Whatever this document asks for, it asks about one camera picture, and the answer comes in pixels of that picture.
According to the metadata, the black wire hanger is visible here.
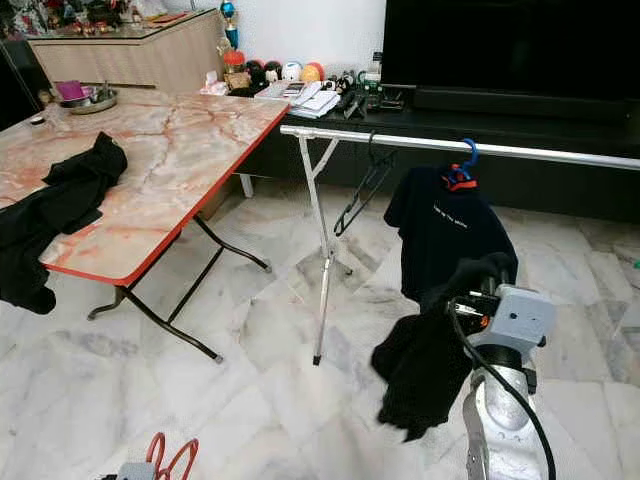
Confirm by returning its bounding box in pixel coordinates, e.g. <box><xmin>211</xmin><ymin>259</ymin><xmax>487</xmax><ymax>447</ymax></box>
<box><xmin>333</xmin><ymin>130</ymin><xmax>397</xmax><ymax>239</ymax></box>

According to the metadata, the marble top folding table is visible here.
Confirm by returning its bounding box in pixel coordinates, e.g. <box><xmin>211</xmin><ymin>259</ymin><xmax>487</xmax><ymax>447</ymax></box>
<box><xmin>0</xmin><ymin>90</ymin><xmax>291</xmax><ymax>364</ymax></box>

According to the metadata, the wooden sideboard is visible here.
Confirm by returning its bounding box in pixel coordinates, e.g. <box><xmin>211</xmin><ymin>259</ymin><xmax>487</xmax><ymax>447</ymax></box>
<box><xmin>25</xmin><ymin>10</ymin><xmax>229</xmax><ymax>98</ymax></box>

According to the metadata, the black shirt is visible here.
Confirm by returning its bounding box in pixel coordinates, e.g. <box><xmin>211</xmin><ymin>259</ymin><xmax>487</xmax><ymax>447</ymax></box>
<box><xmin>0</xmin><ymin>131</ymin><xmax>129</xmax><ymax>315</ymax></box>
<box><xmin>370</xmin><ymin>252</ymin><xmax>521</xmax><ymax>443</ymax></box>

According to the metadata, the pink floral tissue pack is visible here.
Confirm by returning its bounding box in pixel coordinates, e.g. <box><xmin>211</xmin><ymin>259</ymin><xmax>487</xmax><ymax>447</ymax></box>
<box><xmin>203</xmin><ymin>70</ymin><xmax>229</xmax><ymax>96</ymax></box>

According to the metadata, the red lidded jar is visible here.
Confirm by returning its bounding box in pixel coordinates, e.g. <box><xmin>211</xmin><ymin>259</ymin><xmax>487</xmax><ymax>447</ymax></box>
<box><xmin>222</xmin><ymin>50</ymin><xmax>251</xmax><ymax>94</ymax></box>

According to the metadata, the small black electronic device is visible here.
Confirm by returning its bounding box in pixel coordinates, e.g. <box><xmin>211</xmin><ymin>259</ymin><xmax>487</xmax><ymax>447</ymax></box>
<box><xmin>365</xmin><ymin>85</ymin><xmax>406</xmax><ymax>111</ymax></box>

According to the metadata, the red plastic hanger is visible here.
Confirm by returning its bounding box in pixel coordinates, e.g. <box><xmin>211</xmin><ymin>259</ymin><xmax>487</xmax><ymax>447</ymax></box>
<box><xmin>146</xmin><ymin>432</ymin><xmax>199</xmax><ymax>480</ymax></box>

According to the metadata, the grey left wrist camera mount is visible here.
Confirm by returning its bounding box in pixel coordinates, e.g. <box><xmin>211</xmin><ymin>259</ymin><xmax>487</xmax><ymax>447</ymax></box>
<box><xmin>115</xmin><ymin>461</ymin><xmax>161</xmax><ymax>480</ymax></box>

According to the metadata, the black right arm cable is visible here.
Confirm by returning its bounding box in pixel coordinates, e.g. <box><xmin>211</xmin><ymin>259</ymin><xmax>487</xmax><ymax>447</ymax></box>
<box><xmin>448</xmin><ymin>300</ymin><xmax>558</xmax><ymax>480</ymax></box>

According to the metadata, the black tv console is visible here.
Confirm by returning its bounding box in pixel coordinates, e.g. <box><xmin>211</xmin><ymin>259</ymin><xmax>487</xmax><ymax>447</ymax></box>
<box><xmin>240</xmin><ymin>92</ymin><xmax>640</xmax><ymax>223</ymax></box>

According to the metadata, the black television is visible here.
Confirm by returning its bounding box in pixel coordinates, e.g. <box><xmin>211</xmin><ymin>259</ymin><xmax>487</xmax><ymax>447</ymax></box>
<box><xmin>382</xmin><ymin>0</ymin><xmax>640</xmax><ymax>91</ymax></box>

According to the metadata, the metal bowl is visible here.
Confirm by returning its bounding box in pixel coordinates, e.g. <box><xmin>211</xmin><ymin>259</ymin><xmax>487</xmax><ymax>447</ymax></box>
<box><xmin>58</xmin><ymin>88</ymin><xmax>119</xmax><ymax>115</ymax></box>

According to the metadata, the purple cup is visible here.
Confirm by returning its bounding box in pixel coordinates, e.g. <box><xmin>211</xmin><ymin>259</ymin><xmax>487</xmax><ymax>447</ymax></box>
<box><xmin>56</xmin><ymin>80</ymin><xmax>89</xmax><ymax>103</ymax></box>

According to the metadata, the blue plastic hanger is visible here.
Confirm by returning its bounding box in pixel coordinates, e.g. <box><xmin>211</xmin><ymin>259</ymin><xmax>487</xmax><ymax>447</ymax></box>
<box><xmin>448</xmin><ymin>137</ymin><xmax>480</xmax><ymax>191</ymax></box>

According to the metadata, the black soundbar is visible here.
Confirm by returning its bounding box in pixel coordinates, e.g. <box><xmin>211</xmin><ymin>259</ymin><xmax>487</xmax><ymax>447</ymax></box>
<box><xmin>412</xmin><ymin>85</ymin><xmax>640</xmax><ymax>123</ymax></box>

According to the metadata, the silver metal clothes rack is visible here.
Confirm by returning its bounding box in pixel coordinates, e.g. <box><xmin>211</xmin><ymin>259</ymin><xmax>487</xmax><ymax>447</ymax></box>
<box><xmin>280</xmin><ymin>124</ymin><xmax>640</xmax><ymax>367</ymax></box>

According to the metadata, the navy blue t-shirt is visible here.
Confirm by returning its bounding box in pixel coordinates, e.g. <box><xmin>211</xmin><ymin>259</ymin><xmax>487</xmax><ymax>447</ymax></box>
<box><xmin>383</xmin><ymin>165</ymin><xmax>519</xmax><ymax>306</ymax></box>

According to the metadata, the blue trophy ornament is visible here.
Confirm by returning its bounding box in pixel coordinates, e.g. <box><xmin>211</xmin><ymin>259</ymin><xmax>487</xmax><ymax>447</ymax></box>
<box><xmin>220</xmin><ymin>0</ymin><xmax>241</xmax><ymax>51</ymax></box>

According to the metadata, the stack of books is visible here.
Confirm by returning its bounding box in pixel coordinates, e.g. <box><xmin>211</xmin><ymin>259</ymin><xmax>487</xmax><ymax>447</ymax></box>
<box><xmin>255</xmin><ymin>80</ymin><xmax>341</xmax><ymax>119</ymax></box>

